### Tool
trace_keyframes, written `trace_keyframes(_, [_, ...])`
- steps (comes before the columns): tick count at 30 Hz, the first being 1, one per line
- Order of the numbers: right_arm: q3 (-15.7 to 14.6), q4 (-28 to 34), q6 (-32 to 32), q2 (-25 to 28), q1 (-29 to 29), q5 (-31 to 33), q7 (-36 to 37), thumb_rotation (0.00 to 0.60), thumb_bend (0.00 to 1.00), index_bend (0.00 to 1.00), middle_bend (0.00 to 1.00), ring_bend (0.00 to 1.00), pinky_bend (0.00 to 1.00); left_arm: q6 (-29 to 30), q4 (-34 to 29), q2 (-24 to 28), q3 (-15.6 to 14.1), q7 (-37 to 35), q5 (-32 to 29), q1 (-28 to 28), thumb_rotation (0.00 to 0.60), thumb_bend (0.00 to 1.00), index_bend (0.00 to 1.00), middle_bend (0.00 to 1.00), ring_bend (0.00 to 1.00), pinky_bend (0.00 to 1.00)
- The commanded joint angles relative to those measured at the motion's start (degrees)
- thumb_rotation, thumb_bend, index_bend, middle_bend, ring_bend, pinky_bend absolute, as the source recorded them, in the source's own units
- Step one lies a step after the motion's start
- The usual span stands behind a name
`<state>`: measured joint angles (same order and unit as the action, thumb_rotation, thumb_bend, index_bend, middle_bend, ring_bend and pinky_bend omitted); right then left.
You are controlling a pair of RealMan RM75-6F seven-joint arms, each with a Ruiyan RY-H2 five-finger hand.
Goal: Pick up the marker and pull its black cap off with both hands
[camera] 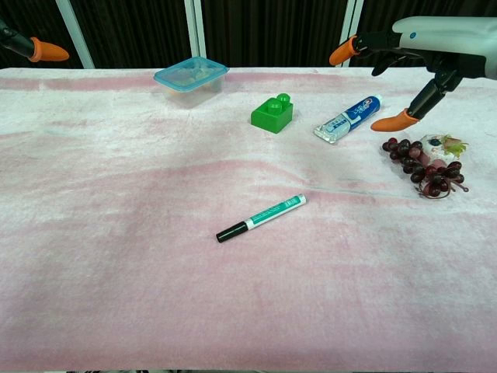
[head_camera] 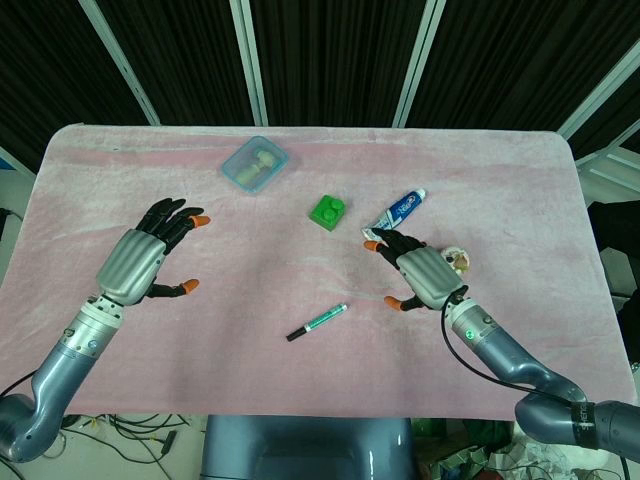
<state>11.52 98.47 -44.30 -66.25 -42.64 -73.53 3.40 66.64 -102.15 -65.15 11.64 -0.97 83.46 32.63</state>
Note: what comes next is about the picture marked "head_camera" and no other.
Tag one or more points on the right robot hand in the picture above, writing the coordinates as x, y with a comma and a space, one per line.
430, 277

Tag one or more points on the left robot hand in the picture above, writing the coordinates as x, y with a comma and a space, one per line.
131, 262

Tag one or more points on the green white marker pen body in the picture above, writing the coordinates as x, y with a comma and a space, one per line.
325, 316

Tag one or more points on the black marker cap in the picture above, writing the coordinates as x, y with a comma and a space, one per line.
296, 335

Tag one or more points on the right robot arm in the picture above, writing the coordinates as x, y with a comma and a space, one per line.
505, 357

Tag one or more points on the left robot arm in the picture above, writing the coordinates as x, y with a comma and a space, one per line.
55, 365

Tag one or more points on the small white round dish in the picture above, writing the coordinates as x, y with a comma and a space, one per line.
457, 260

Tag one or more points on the blue white toothpaste tube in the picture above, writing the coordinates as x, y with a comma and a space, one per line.
402, 205

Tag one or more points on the green toy building block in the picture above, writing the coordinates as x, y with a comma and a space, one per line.
327, 212

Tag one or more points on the blue clear food container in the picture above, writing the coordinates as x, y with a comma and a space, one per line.
235, 162

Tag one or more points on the pink fleece table cloth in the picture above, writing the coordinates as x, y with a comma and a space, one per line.
280, 270

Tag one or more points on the beige toy food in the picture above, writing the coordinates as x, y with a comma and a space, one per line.
257, 162

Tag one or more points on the grey blue robot torso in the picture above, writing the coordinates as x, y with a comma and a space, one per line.
305, 445

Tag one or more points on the black pleated curtain panel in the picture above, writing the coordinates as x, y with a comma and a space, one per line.
185, 55
45, 65
525, 55
335, 55

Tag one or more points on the white frame post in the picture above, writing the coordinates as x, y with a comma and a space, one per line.
250, 60
600, 92
415, 65
120, 62

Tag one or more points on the white frame rail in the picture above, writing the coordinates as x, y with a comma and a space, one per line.
610, 172

